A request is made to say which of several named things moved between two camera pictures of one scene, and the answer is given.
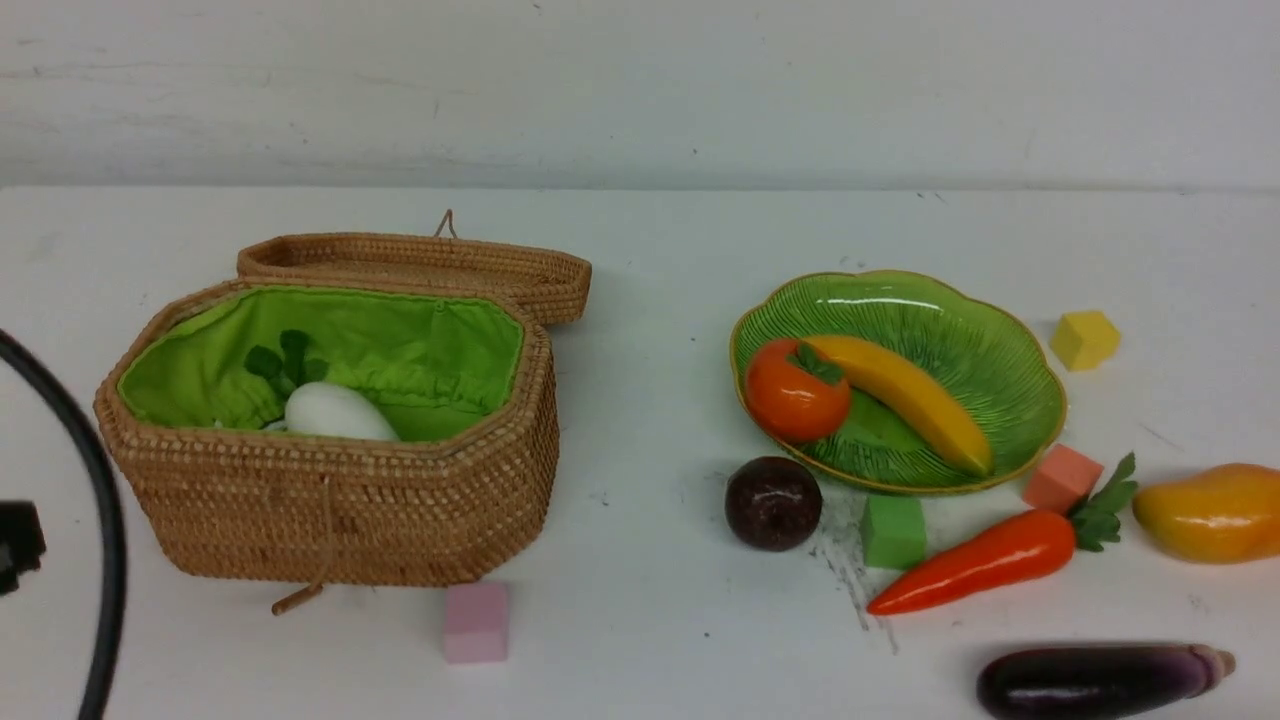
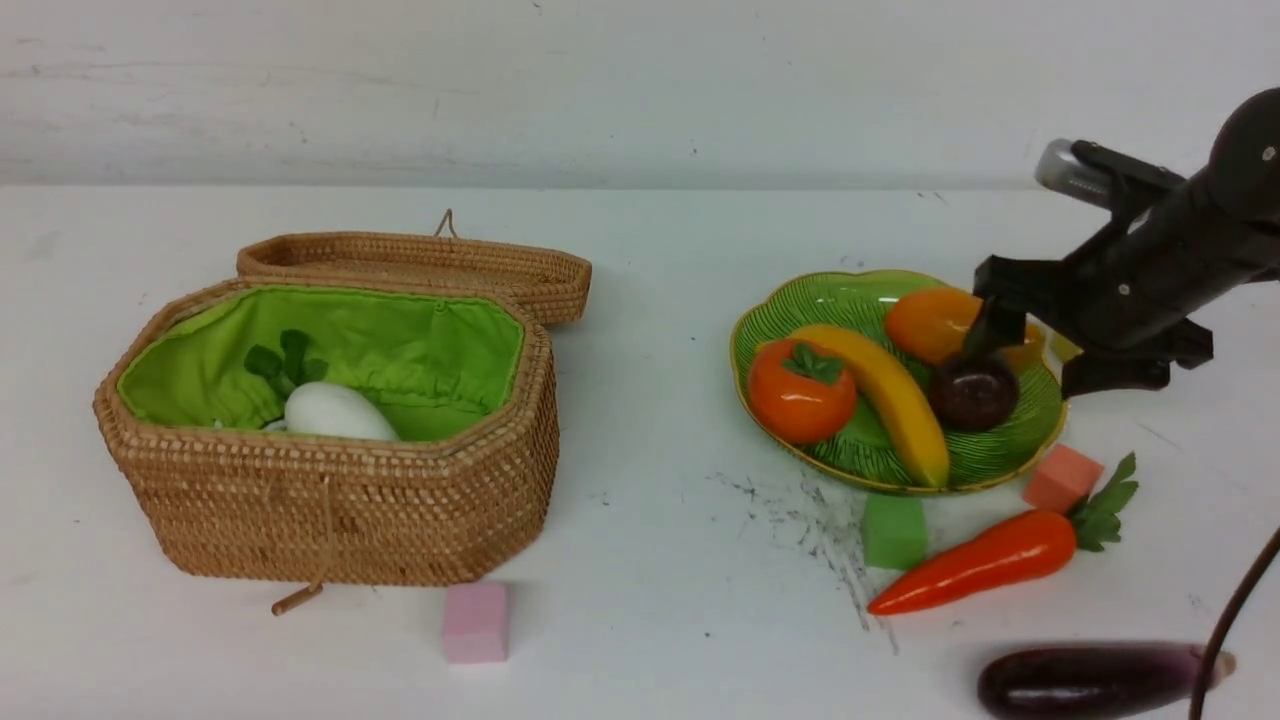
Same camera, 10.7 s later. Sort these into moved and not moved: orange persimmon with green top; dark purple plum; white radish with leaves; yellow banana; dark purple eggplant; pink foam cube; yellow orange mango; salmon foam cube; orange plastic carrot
Moved: yellow banana; yellow orange mango; dark purple plum
Not moved: pink foam cube; white radish with leaves; orange persimmon with green top; orange plastic carrot; salmon foam cube; dark purple eggplant
